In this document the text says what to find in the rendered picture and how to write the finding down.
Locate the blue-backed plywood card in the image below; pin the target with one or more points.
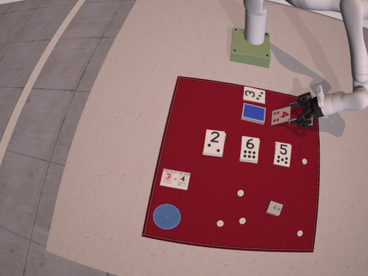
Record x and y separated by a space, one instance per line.
281 116

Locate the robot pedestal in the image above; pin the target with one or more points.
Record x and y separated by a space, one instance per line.
250 54

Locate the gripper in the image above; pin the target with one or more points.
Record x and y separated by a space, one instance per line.
315 108

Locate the white card pile six pips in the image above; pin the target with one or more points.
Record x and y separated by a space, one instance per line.
249 149

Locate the white card pile five pips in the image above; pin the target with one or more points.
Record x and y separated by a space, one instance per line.
282 153

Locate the pale wide rule card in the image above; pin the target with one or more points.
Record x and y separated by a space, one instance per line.
175 179

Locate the red felt mat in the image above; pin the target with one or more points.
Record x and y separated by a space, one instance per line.
201 215

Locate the grey block with peg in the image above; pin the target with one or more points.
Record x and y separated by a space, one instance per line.
274 207

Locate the blue-backed card stock pile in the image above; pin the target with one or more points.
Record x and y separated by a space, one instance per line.
253 112

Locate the white card pile two pips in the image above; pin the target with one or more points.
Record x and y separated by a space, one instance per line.
214 149

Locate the blue flat disc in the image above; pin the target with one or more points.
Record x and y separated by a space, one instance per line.
166 216

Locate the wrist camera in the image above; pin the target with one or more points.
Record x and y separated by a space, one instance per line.
319 92

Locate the white card three pips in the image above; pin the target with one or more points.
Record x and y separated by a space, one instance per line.
253 94

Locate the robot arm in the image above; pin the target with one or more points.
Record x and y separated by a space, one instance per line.
356 57

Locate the pale beige stone table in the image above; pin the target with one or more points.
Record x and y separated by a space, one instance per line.
115 143

